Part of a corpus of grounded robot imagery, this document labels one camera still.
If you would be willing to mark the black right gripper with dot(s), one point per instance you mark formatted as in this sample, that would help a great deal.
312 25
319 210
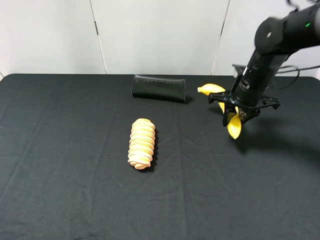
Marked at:
244 97

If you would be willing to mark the yellow banana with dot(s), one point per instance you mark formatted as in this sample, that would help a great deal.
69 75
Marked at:
234 127

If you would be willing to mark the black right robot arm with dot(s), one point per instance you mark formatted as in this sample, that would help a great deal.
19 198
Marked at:
275 40

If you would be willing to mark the black leather case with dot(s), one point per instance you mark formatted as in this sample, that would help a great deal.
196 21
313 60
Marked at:
157 88

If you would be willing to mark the twisted orange bread roll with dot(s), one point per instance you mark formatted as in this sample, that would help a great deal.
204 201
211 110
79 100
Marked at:
141 144

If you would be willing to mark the black tablecloth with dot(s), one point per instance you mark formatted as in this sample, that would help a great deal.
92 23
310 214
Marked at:
64 171

